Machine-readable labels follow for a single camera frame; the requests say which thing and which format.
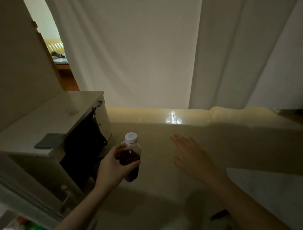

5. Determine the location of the black mesh chair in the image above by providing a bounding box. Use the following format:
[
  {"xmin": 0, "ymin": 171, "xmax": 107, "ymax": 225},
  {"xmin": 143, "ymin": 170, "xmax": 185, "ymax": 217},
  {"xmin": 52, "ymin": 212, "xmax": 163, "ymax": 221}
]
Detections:
[{"xmin": 59, "ymin": 106, "xmax": 108, "ymax": 191}]

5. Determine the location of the white curtain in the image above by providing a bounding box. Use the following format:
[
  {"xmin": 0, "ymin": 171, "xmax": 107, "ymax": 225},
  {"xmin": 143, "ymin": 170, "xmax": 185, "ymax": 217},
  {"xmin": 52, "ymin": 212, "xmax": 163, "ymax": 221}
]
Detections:
[{"xmin": 45, "ymin": 0, "xmax": 303, "ymax": 111}]

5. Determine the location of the grey cloth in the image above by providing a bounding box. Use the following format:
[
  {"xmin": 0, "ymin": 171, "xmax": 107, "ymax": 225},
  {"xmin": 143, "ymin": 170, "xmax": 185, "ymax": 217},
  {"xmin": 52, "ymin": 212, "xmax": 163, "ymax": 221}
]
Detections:
[{"xmin": 34, "ymin": 133, "xmax": 67, "ymax": 150}]

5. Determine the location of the person's right forearm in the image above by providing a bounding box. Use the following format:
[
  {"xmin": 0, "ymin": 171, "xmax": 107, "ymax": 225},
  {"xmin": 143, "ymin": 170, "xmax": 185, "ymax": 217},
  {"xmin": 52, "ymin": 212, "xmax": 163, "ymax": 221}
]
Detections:
[{"xmin": 201, "ymin": 170, "xmax": 292, "ymax": 230}]

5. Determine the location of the plastic bottle with dark juice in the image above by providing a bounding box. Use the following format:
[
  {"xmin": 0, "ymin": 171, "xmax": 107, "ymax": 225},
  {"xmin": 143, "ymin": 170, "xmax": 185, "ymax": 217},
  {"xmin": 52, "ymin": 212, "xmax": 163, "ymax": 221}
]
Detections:
[{"xmin": 119, "ymin": 132, "xmax": 142, "ymax": 183}]

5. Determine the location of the person's right hand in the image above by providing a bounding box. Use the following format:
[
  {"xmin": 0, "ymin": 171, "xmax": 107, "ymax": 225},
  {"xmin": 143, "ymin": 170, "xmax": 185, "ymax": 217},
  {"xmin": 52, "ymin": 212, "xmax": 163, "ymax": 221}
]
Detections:
[{"xmin": 170, "ymin": 134, "xmax": 228, "ymax": 185}]

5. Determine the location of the person's left forearm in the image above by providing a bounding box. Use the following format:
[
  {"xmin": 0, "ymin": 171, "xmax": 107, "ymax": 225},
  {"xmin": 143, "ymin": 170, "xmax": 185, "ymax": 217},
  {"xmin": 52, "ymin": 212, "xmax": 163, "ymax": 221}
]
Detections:
[{"xmin": 54, "ymin": 184, "xmax": 112, "ymax": 230}]

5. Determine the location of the white table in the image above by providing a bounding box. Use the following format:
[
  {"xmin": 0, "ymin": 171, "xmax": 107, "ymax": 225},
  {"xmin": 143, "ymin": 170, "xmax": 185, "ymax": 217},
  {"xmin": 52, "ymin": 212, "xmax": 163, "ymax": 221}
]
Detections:
[{"xmin": 0, "ymin": 91, "xmax": 112, "ymax": 204}]

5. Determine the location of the wooden bed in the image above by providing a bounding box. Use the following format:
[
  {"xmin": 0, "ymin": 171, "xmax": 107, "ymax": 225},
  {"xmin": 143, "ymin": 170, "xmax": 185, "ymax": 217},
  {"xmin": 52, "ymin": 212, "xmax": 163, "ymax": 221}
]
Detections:
[{"xmin": 45, "ymin": 39, "xmax": 72, "ymax": 70}]

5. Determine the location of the person's left hand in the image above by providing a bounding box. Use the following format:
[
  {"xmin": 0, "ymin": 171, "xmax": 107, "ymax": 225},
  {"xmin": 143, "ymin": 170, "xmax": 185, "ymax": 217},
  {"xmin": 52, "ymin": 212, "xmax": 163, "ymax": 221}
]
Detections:
[{"xmin": 94, "ymin": 143, "xmax": 141, "ymax": 190}]

